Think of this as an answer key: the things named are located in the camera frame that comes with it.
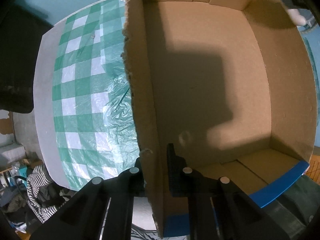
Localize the brown cardboard box blue tape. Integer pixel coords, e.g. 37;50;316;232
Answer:
124;0;317;237

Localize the white cylindrical bottle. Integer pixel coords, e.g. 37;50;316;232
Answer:
281;0;308;26

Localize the black white striped cloth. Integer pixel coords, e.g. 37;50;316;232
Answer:
27;164;73;223

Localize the green white checkered tablecloth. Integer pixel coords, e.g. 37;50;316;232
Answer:
52;0;139;191

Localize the black chair back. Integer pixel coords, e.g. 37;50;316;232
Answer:
1;5;53;114

